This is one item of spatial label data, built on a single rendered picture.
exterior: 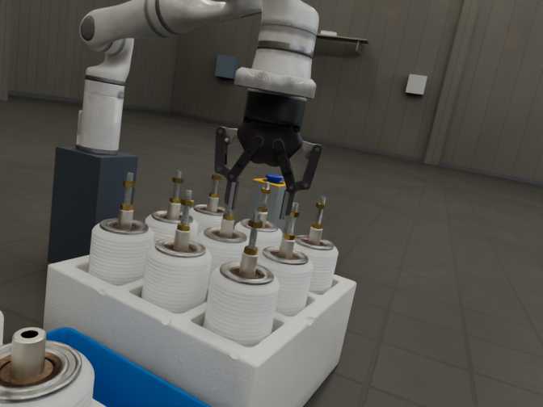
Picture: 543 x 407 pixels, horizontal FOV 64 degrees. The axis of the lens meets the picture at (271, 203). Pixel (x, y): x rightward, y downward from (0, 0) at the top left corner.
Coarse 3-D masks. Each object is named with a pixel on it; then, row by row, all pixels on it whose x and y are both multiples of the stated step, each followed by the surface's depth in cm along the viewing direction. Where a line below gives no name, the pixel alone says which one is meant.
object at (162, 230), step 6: (150, 216) 79; (150, 222) 77; (156, 222) 76; (162, 222) 76; (192, 222) 80; (150, 228) 77; (156, 228) 76; (162, 228) 76; (168, 228) 76; (174, 228) 76; (192, 228) 78; (156, 234) 76; (162, 234) 76; (168, 234) 76; (174, 234) 76; (192, 234) 79; (156, 240) 76; (192, 240) 79
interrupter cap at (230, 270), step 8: (224, 264) 60; (232, 264) 61; (224, 272) 58; (232, 272) 59; (256, 272) 61; (264, 272) 60; (272, 272) 61; (232, 280) 56; (240, 280) 56; (248, 280) 57; (256, 280) 57; (264, 280) 57; (272, 280) 59
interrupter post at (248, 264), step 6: (246, 258) 58; (252, 258) 58; (240, 264) 59; (246, 264) 58; (252, 264) 58; (240, 270) 59; (246, 270) 58; (252, 270) 59; (246, 276) 59; (252, 276) 59
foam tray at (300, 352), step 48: (48, 288) 68; (96, 288) 63; (336, 288) 80; (96, 336) 64; (144, 336) 59; (192, 336) 55; (288, 336) 59; (336, 336) 81; (192, 384) 56; (240, 384) 52; (288, 384) 63
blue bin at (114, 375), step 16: (48, 336) 60; (64, 336) 62; (80, 336) 61; (80, 352) 61; (96, 352) 60; (112, 352) 59; (96, 368) 60; (112, 368) 58; (128, 368) 57; (96, 384) 60; (112, 384) 59; (128, 384) 57; (144, 384) 56; (160, 384) 55; (96, 400) 60; (112, 400) 59; (128, 400) 57; (144, 400) 56; (160, 400) 55; (176, 400) 53; (192, 400) 52
